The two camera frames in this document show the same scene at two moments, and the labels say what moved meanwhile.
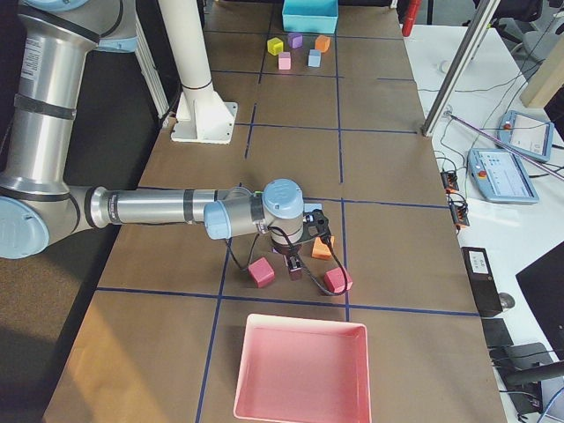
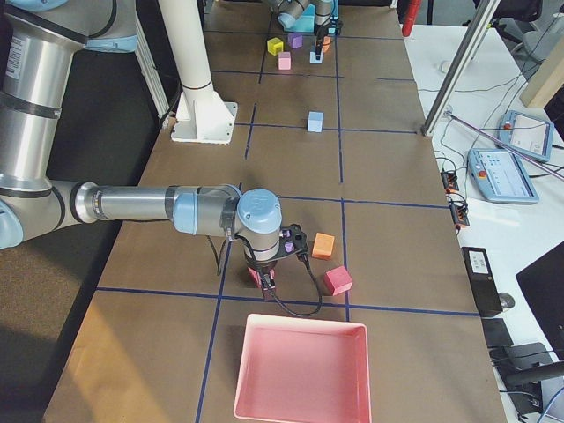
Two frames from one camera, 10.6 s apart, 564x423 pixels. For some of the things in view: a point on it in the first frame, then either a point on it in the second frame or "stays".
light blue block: (314, 59) stays
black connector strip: (458, 204) stays
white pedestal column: (202, 115) stays
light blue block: (310, 207) to (315, 122)
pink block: (285, 60) stays
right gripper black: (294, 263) to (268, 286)
